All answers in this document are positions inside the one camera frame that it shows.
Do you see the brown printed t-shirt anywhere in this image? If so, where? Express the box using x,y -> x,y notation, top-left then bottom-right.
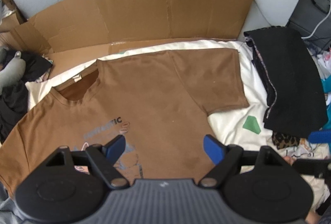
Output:
1,48 -> 248,194

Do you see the leopard print cloth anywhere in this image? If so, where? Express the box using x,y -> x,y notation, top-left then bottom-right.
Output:
272,132 -> 301,150

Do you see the cream bear print bedsheet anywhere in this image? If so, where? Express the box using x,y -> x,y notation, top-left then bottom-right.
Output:
24,39 -> 329,210

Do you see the folded black garment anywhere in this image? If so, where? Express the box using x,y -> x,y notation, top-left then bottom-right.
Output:
244,26 -> 328,138

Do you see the black garment pile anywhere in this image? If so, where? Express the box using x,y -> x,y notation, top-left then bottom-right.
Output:
1,47 -> 53,143

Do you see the grey neck pillow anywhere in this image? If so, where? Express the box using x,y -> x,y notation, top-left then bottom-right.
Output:
1,51 -> 26,92

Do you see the black bag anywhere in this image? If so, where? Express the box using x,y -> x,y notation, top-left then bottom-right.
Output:
287,0 -> 330,50

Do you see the brown cardboard sheet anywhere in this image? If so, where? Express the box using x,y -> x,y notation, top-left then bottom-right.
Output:
1,0 -> 253,76

